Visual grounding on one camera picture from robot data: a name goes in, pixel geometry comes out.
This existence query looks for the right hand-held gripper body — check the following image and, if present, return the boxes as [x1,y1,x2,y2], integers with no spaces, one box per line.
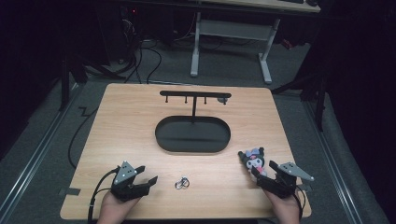
[258,161,315,200]

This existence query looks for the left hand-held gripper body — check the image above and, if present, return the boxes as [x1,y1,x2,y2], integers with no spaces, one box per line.
[109,160,149,203]

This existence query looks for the black plush toy keychain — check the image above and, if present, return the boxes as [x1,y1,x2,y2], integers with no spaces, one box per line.
[237,147,269,179]

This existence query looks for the metal key ring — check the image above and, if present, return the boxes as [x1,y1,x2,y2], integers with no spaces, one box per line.
[174,176,191,190]

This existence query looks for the black key rack with tray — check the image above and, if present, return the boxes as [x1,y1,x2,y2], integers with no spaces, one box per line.
[154,90,233,154]

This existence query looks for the person's right hand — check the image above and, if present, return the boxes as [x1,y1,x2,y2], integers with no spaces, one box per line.
[263,189,302,224]

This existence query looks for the person's left hand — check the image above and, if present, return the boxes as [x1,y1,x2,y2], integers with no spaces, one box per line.
[97,189,142,224]

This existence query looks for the black metal stand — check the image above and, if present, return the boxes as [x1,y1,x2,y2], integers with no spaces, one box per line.
[271,62,329,133]
[58,52,125,112]

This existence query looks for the dark computer tower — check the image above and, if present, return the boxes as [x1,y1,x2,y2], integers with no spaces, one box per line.
[106,3,144,63]

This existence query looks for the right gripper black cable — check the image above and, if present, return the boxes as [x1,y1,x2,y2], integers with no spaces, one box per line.
[293,185,308,220]

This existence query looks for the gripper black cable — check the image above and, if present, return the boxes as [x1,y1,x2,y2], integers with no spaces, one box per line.
[87,167,121,224]
[293,185,308,220]

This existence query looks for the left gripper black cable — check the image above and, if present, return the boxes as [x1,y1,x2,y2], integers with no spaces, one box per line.
[87,167,121,224]

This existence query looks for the metal floor rail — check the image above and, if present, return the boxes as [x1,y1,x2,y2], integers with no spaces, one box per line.
[0,83,80,217]
[303,99,364,224]

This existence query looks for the black floor cable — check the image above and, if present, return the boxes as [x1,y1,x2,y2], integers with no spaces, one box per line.
[67,105,99,171]

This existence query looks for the bundle of black cables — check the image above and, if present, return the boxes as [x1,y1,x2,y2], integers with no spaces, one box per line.
[122,18,163,85]

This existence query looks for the white desk with grey frame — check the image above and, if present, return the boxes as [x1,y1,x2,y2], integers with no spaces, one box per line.
[190,0,322,85]

